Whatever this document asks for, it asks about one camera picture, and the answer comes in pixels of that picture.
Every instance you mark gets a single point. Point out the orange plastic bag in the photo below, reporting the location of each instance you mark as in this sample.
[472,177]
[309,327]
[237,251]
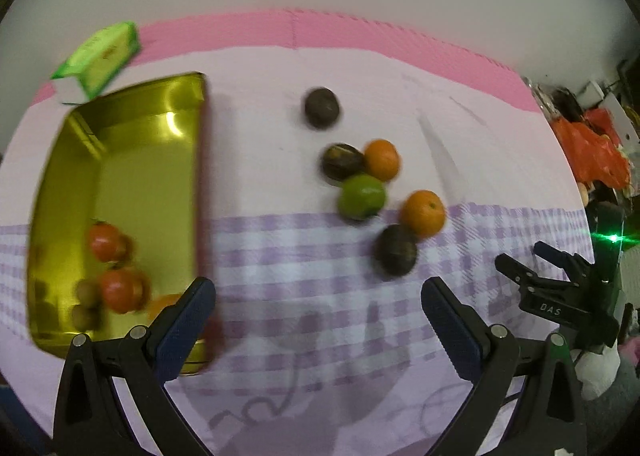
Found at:
[590,150]

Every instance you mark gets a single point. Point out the gold metal tin box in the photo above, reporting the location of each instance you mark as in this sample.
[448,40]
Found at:
[145,175]

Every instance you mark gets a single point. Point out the purple checkered tablecloth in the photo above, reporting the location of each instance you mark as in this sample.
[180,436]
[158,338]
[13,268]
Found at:
[300,286]

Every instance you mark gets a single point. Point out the red tomato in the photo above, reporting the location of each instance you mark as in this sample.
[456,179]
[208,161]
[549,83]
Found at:
[121,290]
[105,241]

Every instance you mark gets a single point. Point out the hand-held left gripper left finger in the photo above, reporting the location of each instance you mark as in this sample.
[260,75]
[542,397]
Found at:
[187,321]

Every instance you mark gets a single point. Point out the dark passion fruit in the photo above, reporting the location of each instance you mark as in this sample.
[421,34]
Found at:
[322,107]
[396,249]
[340,161]

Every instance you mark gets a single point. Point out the orange tangerine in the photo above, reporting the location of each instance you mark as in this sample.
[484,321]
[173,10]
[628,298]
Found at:
[383,159]
[423,214]
[162,306]

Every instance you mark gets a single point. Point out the green round fruit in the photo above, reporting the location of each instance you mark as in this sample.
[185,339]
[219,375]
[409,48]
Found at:
[362,196]

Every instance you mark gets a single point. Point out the small brown longan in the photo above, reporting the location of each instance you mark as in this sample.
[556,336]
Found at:
[86,292]
[85,317]

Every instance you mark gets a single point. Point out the green tissue pack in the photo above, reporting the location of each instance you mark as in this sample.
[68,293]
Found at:
[100,58]

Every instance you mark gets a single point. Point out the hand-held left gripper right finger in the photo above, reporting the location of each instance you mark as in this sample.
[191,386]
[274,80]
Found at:
[450,323]

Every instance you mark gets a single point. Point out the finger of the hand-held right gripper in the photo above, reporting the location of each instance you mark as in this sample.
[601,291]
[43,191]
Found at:
[522,278]
[565,258]

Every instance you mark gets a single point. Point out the pink foam mat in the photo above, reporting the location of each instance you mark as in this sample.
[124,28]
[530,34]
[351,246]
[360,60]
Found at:
[350,30]

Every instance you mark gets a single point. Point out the household clutter pile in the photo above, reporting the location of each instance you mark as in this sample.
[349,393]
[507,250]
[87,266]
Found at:
[590,95]

